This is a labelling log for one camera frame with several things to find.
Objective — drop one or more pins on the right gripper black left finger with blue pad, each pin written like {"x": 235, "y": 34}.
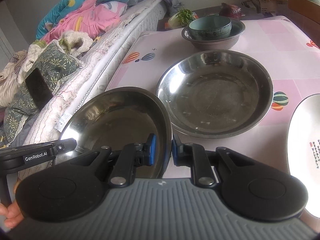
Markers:
{"x": 128, "y": 159}

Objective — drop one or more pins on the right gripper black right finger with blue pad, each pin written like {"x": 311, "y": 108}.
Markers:
{"x": 193, "y": 156}

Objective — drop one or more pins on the small shallow steel plate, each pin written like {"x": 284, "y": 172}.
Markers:
{"x": 119, "y": 117}

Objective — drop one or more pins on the teal ceramic bowl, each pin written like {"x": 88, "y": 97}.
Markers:
{"x": 210, "y": 26}

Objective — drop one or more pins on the large steel bowl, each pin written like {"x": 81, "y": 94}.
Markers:
{"x": 222, "y": 42}

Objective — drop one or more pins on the person's left hand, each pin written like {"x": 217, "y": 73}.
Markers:
{"x": 12, "y": 215}

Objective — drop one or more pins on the wide steel plate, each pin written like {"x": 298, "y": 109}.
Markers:
{"x": 216, "y": 94}

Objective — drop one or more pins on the beige plush toy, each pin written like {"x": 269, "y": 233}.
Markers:
{"x": 9, "y": 74}

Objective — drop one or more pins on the white quilted mattress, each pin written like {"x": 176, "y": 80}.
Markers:
{"x": 98, "y": 66}

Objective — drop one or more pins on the green leaf-print pillow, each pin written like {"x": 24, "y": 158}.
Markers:
{"x": 51, "y": 69}

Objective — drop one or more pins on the white ceramic plate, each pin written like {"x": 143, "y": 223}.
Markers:
{"x": 303, "y": 149}

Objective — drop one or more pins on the white fluffy towel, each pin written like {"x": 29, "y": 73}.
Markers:
{"x": 75, "y": 43}

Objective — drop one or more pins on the green leafy cabbage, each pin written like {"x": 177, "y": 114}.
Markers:
{"x": 181, "y": 19}

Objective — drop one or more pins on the pink patterned tablecloth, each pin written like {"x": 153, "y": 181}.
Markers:
{"x": 280, "y": 46}

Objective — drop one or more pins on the pink cartoon blanket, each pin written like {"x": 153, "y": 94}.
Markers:
{"x": 91, "y": 18}

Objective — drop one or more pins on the red onion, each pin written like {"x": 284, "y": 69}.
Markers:
{"x": 230, "y": 11}

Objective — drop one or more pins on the teal cartoon blanket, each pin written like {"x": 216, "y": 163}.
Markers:
{"x": 60, "y": 11}

